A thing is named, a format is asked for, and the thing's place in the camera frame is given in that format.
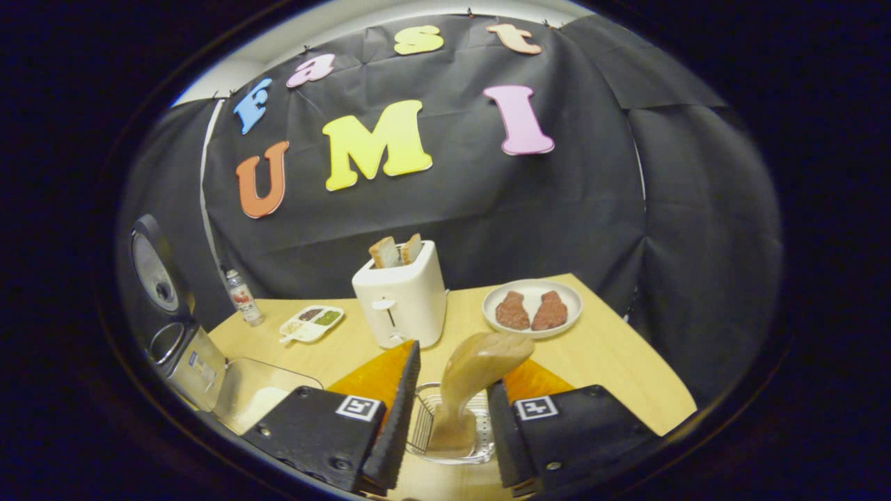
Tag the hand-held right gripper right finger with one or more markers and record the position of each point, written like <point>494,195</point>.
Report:
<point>502,438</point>

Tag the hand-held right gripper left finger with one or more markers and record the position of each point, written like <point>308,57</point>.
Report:
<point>400,424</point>

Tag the wooden spoon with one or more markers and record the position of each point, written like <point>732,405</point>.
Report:
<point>480,362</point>

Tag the dark grey rice cooker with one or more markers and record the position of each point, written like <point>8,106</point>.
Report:
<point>202,369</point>

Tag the white toaster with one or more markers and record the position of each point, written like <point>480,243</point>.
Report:
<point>404,306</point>

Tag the brown meat piece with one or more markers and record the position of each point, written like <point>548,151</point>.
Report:
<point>550,312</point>
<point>513,312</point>

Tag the clear glass container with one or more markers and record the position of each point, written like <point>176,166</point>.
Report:
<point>278,372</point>

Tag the white divided bean dish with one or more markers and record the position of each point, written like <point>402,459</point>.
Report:
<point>313,323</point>

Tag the white round plate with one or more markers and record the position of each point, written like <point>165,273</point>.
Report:
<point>532,287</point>

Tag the toast slice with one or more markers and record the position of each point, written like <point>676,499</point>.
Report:
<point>384,254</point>
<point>412,249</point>

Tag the small clear bottle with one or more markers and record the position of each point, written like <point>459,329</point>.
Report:
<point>243,299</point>

